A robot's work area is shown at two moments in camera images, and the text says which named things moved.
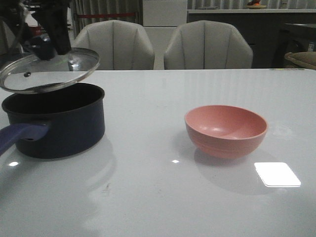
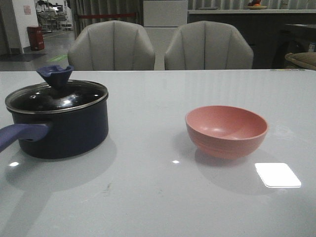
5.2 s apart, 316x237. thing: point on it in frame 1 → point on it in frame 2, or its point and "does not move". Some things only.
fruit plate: [255, 7] does not move
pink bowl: [223, 131] does not move
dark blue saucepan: [60, 123] does not move
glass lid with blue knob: [41, 68] → [57, 94]
